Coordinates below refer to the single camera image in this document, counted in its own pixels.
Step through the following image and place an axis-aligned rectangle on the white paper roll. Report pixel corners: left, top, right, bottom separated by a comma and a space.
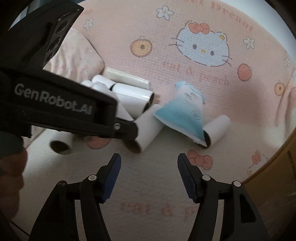
123, 104, 165, 154
91, 75, 116, 90
81, 79, 135, 122
115, 93, 151, 119
200, 115, 231, 149
49, 131, 74, 155
111, 83, 154, 103

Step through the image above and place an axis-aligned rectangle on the person's left hand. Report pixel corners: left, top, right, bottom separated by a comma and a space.
0, 146, 28, 219

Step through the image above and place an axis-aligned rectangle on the brown cardboard box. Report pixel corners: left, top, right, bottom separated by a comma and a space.
243, 131, 295, 240

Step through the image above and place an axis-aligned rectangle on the pink floral pillow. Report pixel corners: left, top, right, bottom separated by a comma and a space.
44, 28, 105, 83

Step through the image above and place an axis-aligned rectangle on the blue white pouch packet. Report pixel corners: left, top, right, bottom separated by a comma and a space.
154, 81, 206, 145

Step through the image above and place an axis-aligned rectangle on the pink Hello Kitty blanket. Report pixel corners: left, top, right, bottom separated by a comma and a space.
14, 1, 295, 240

